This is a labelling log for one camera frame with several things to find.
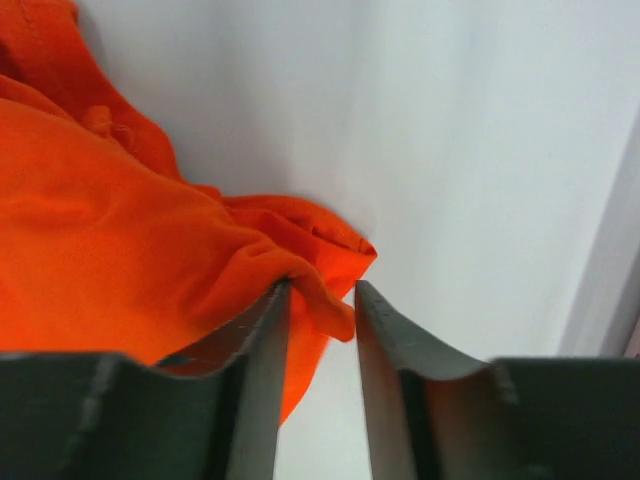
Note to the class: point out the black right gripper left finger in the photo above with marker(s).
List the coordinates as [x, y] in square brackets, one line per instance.
[211, 412]

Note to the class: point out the aluminium frame rail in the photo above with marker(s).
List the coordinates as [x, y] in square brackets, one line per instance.
[604, 315]

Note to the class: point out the orange t-shirt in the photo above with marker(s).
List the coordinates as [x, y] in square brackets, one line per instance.
[105, 247]

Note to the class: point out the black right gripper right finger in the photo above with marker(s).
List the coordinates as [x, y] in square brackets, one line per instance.
[433, 412]

